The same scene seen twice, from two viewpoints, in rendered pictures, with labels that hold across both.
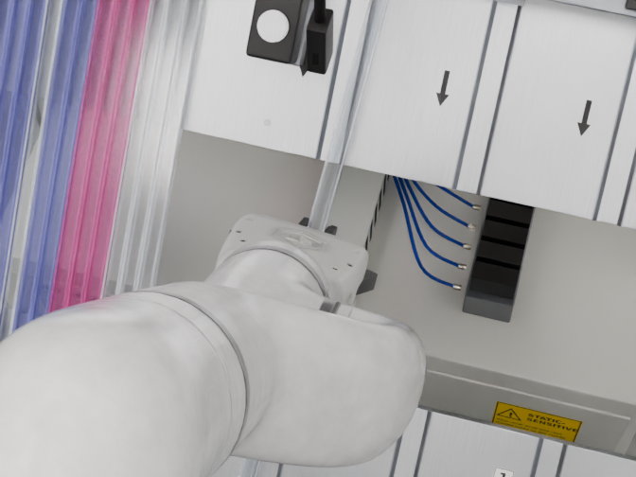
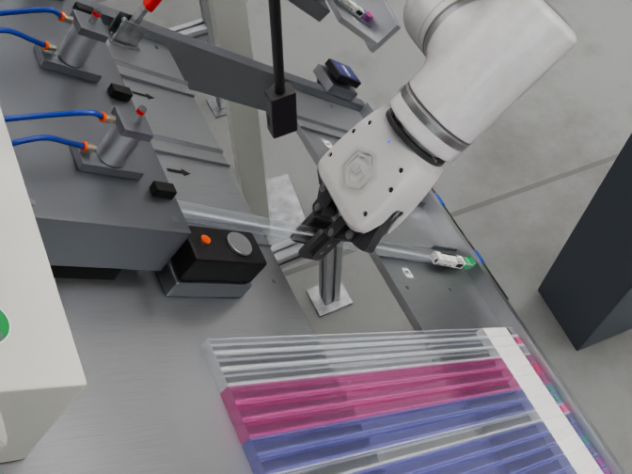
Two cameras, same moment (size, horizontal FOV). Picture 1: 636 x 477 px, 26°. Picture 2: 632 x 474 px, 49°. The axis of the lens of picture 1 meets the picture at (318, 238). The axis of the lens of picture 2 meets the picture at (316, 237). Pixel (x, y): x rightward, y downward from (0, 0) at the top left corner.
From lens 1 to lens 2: 0.92 m
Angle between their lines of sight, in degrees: 56
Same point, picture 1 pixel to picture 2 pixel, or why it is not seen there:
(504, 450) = (318, 143)
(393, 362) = not seen: outside the picture
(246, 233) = (387, 183)
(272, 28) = (242, 242)
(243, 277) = (480, 41)
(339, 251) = (343, 151)
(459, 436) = not seen: hidden behind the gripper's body
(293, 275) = (433, 62)
